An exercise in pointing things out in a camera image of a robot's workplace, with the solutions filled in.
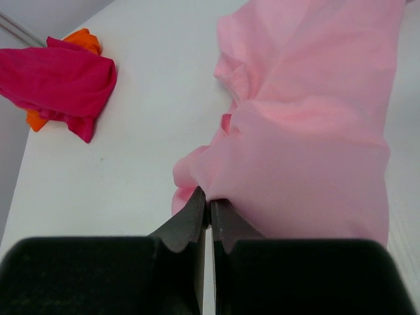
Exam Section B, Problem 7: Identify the orange folded t shirt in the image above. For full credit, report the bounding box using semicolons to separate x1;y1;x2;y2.
26;28;102;132

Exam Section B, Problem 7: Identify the light pink t shirt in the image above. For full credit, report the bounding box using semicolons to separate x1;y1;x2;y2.
172;0;406;245

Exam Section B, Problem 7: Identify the magenta folded t shirt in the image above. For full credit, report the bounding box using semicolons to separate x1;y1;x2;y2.
1;37;117;143

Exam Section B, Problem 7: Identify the left aluminium frame post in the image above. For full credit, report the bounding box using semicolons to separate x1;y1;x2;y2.
0;12;46;47

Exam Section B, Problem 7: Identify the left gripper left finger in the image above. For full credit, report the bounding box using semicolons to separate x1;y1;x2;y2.
1;188;206;314

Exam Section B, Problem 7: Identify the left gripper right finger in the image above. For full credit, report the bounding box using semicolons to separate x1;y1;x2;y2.
210;200;415;314

